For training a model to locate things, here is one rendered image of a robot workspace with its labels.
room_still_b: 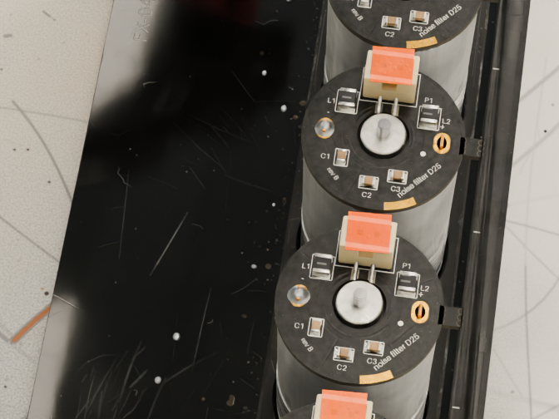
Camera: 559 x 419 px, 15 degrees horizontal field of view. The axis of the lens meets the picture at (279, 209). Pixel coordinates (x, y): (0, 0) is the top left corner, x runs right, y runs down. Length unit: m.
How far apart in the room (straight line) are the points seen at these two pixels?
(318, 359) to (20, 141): 0.11
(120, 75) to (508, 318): 0.08
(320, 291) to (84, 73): 0.10
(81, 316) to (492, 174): 0.08
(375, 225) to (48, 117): 0.10
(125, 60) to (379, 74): 0.08
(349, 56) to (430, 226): 0.03
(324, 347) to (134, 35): 0.10
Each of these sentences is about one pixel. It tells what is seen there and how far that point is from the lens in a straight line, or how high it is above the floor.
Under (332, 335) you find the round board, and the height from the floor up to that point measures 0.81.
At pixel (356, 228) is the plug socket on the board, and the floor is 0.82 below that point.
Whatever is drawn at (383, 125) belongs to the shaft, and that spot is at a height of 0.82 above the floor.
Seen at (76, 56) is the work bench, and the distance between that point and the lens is 0.40.
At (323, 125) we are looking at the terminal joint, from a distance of 0.32.
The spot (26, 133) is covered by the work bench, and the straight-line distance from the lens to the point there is 0.40.
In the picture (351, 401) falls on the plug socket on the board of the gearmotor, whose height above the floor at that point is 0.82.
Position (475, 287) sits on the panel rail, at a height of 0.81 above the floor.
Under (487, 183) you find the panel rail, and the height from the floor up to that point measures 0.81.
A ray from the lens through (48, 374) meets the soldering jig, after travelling 0.37.
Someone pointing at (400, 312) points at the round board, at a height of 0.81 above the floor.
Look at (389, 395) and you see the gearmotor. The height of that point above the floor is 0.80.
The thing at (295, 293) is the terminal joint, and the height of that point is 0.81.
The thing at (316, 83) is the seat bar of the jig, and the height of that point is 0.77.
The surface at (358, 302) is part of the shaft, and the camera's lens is 0.31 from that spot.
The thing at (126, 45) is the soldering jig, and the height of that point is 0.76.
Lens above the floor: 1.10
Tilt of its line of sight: 65 degrees down
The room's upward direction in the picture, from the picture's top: straight up
